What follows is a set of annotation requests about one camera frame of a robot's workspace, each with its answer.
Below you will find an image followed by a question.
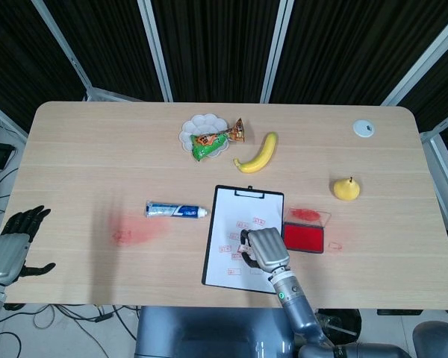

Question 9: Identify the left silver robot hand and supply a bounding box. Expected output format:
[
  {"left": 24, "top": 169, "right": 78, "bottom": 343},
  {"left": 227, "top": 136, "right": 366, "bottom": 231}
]
[{"left": 0, "top": 204, "right": 57, "bottom": 289}]

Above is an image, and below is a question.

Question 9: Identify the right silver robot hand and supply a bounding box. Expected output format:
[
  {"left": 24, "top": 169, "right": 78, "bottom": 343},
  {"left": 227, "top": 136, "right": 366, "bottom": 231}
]
[{"left": 240, "top": 226, "right": 290, "bottom": 273}]

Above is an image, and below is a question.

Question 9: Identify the red ink pad clear lid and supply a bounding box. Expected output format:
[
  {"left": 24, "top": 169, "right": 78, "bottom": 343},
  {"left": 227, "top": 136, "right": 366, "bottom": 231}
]
[{"left": 282, "top": 207, "right": 332, "bottom": 254}]

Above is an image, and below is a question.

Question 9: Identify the white stamped paper sheet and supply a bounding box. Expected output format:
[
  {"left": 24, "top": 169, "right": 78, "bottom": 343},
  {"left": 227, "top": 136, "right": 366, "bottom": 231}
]
[{"left": 205, "top": 187, "right": 284, "bottom": 292}]

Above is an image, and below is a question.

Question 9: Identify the black clipboard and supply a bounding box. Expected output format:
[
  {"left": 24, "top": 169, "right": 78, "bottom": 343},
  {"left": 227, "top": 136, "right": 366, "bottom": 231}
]
[{"left": 202, "top": 184, "right": 285, "bottom": 295}]

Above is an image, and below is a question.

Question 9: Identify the yellow banana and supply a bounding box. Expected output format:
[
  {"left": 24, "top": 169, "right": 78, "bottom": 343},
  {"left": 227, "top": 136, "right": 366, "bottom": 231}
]
[{"left": 233, "top": 131, "right": 279, "bottom": 175}]

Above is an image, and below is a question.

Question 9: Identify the yellow pear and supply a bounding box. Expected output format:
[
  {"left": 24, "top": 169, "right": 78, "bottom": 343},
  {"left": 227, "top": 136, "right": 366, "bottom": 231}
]
[{"left": 333, "top": 176, "right": 361, "bottom": 203}]

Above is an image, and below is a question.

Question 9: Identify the blue-grey robot torso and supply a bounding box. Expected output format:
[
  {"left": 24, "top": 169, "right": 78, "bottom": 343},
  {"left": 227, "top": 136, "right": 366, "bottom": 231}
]
[{"left": 134, "top": 306, "right": 302, "bottom": 358}]

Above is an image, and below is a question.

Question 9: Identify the blue white toothpaste tube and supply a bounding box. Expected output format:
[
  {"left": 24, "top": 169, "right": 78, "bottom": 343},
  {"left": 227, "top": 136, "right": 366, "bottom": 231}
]
[{"left": 145, "top": 201, "right": 211, "bottom": 219}]

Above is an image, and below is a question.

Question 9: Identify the black trash bin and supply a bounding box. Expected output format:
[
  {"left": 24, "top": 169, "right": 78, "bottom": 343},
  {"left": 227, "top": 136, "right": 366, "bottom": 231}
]
[{"left": 313, "top": 308, "right": 363, "bottom": 348}]

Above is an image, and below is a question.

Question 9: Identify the green orange snack bag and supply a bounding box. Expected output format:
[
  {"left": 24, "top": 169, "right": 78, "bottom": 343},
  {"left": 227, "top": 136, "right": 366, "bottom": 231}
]
[{"left": 190, "top": 117, "right": 246, "bottom": 163}]

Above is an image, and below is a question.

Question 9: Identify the white flower-shaped plate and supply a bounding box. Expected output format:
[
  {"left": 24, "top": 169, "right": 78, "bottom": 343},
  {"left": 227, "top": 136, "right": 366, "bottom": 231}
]
[{"left": 180, "top": 113, "right": 232, "bottom": 153}]

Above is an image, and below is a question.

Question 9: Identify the white round cable grommet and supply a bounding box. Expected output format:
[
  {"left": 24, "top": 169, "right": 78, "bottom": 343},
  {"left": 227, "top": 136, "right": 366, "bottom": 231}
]
[{"left": 352, "top": 119, "right": 376, "bottom": 139}]

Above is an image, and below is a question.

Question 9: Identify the white partition post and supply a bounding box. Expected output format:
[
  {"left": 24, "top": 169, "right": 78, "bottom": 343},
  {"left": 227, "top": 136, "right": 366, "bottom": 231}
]
[
  {"left": 136, "top": 0, "right": 174, "bottom": 102},
  {"left": 31, "top": 0, "right": 98, "bottom": 101},
  {"left": 379, "top": 16, "right": 448, "bottom": 107},
  {"left": 261, "top": 0, "right": 296, "bottom": 103}
]

